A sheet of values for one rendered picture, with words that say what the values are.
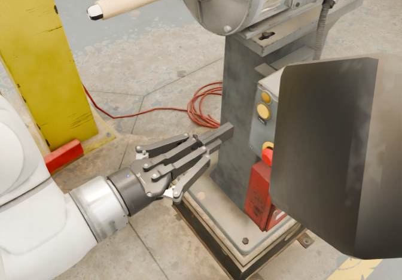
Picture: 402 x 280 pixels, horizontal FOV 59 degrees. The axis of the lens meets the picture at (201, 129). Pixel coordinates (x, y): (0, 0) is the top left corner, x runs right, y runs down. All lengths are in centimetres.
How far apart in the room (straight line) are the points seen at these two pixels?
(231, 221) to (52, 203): 99
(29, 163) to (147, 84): 193
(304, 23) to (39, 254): 69
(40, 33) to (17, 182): 120
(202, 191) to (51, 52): 89
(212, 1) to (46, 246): 51
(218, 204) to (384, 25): 228
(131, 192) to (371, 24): 288
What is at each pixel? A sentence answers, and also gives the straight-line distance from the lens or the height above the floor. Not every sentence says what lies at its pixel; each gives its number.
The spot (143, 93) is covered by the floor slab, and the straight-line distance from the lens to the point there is 233.
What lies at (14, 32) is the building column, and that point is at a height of 77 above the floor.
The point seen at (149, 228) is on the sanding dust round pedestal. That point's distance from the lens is 175.
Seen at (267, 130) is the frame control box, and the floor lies 103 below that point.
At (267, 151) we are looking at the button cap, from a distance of 74.
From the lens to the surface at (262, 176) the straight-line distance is 116.
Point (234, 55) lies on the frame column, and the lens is 101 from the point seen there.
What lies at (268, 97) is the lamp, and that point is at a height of 111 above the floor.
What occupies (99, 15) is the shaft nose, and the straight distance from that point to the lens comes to 64.
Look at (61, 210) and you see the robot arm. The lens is 53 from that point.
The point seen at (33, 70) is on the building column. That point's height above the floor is 58.
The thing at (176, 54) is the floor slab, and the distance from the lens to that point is 263.
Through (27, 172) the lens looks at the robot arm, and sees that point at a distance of 51.
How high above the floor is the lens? 156
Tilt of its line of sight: 49 degrees down
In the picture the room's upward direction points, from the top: straight up
